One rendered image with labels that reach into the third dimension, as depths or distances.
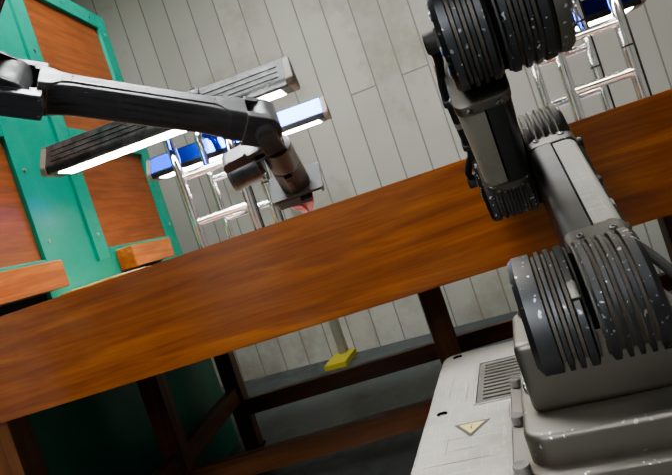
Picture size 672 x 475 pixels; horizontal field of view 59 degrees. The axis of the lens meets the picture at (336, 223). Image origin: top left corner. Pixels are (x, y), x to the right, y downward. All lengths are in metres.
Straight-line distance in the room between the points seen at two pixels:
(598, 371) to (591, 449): 0.06
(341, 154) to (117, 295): 2.17
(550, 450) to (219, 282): 0.66
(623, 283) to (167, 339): 0.78
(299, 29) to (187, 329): 2.40
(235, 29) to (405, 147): 1.13
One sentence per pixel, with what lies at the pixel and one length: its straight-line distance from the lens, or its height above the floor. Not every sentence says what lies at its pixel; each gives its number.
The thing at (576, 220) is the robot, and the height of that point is 0.67.
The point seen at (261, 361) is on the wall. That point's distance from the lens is 3.48.
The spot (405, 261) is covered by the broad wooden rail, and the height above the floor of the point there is 0.64.
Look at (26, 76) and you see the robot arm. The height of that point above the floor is 1.08.
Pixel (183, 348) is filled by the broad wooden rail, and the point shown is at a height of 0.61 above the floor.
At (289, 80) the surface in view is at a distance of 1.31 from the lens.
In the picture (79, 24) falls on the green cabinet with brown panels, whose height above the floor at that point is 1.71.
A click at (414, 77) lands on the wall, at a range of 3.08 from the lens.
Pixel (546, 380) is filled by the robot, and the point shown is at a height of 0.55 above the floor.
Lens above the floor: 0.75
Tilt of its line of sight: 1 degrees down
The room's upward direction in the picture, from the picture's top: 19 degrees counter-clockwise
